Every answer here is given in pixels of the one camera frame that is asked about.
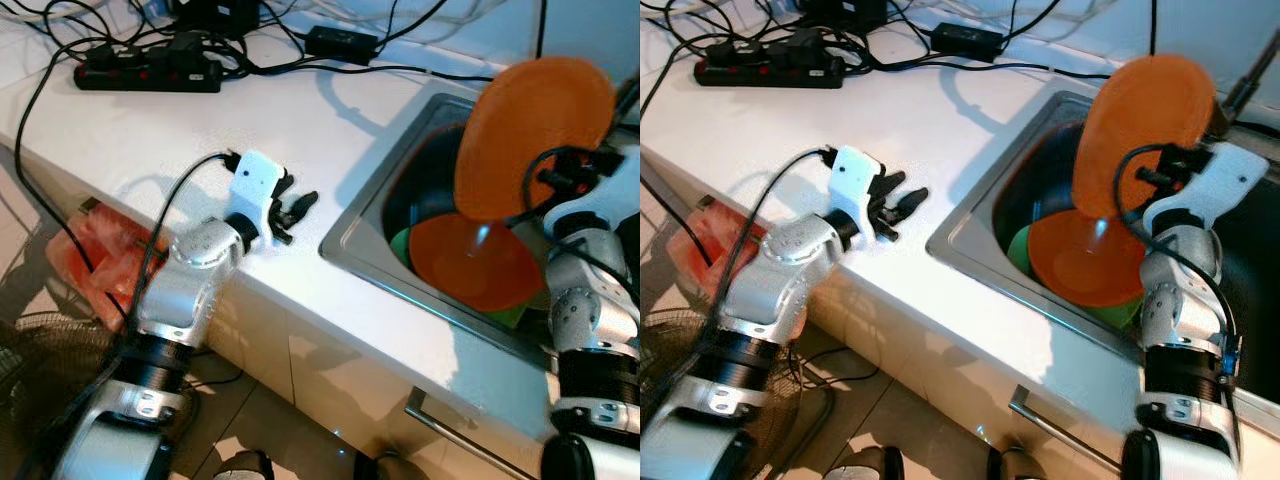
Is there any orange plastic plate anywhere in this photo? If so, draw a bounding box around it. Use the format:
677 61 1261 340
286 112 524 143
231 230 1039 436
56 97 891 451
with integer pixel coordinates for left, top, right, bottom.
453 57 618 224
1072 53 1219 221

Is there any orange plastic bowl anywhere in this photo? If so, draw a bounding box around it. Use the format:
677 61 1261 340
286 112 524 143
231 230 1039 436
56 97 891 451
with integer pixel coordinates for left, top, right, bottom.
408 212 547 313
1027 208 1149 309

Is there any green plastic plate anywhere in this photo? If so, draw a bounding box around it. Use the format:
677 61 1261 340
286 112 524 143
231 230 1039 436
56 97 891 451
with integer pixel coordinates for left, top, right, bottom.
1007 225 1141 331
388 226 531 331

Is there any stainless steel sink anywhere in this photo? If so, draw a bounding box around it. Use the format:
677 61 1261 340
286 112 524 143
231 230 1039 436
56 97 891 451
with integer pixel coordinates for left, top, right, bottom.
927 90 1280 441
320 92 641 371

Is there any orange plastic bag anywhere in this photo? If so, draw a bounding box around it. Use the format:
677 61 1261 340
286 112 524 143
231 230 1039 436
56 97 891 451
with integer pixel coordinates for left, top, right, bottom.
45 205 166 331
665 215 746 311

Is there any small black power adapter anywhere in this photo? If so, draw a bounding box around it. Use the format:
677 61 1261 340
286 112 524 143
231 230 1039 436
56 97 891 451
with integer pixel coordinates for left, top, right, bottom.
930 22 1006 61
304 25 381 66

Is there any black power strip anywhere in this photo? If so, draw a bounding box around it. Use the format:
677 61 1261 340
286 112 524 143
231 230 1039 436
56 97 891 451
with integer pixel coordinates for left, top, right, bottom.
693 50 846 89
73 55 223 94

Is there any large black power brick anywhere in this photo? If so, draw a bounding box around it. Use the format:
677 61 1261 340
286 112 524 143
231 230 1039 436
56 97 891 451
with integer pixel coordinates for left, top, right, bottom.
800 0 889 31
170 0 261 36

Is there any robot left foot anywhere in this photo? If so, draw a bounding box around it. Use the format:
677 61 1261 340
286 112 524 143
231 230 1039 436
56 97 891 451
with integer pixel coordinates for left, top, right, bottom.
825 445 906 480
215 450 276 480

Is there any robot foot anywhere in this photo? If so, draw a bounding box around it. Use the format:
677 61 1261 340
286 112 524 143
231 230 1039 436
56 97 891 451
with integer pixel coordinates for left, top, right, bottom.
215 450 276 480
985 445 1046 480
825 445 906 480
350 450 401 480

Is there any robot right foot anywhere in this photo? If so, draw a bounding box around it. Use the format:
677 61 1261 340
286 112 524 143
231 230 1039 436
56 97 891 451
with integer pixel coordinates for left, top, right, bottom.
350 450 401 480
985 445 1046 480

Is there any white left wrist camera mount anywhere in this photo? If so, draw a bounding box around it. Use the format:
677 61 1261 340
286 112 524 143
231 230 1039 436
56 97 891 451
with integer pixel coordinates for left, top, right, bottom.
832 145 886 241
228 150 289 249

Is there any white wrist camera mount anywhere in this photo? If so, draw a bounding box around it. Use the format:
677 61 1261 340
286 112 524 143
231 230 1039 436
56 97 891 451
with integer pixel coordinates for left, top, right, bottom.
1145 143 1269 241
832 145 886 241
228 150 289 249
545 145 641 246

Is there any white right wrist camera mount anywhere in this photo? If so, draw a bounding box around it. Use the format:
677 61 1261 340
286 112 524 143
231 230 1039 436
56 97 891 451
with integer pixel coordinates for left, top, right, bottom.
1145 143 1269 241
545 145 641 246

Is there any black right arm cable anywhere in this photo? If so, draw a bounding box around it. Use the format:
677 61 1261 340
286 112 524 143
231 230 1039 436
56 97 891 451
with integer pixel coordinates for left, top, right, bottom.
1120 145 1246 386
515 148 641 311

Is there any black power cord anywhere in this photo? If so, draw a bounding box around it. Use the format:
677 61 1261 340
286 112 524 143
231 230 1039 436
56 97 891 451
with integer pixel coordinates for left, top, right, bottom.
12 65 136 326
642 60 716 271

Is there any long black countertop cable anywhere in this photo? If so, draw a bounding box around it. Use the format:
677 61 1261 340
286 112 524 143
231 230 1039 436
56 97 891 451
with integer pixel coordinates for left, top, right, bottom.
220 60 496 83
845 58 1113 81

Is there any thick black adapter cable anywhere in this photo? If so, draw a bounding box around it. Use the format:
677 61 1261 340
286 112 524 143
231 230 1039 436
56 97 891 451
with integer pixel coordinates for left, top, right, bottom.
376 0 451 43
1002 0 1063 39

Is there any grey metal drawer handle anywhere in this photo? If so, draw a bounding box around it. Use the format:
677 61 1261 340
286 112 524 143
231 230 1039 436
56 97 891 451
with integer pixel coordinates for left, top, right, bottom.
1008 385 1126 471
405 388 546 480

